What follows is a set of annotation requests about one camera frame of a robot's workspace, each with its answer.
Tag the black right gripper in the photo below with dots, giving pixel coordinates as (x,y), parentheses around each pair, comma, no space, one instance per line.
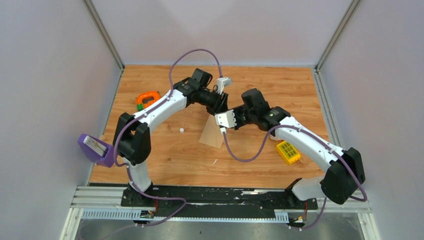
(236,112)

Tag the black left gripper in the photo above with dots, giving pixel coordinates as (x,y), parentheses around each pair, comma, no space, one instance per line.
(220,105)

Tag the tan paper envelope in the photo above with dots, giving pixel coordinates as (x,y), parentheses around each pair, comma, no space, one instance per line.
(211,134)

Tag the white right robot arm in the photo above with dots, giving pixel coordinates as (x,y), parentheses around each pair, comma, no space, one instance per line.
(343,169)

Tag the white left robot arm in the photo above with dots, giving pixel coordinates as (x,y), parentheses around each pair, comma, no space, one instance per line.
(132,140)

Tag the pink toy microphone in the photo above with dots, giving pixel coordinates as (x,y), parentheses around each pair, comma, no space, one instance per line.
(274,138)

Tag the orange curved toy track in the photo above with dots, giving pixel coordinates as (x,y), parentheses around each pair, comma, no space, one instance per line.
(147,98)

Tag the yellow building block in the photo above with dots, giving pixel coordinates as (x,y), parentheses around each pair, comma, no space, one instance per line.
(288,152)

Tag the green building block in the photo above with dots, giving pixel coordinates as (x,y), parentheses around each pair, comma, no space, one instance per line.
(139,107)

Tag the purple box with card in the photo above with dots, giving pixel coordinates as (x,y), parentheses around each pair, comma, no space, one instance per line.
(96,150)

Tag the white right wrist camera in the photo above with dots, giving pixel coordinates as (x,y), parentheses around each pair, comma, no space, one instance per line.
(226,119)

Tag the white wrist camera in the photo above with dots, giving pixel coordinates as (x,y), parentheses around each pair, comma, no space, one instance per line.
(223,82)
(226,119)

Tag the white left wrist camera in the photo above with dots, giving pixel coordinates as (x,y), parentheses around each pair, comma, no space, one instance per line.
(223,82)

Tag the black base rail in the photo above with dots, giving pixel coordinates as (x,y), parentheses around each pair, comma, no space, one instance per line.
(215,202)

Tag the white slotted cable duct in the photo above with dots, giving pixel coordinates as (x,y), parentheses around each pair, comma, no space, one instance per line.
(140,215)

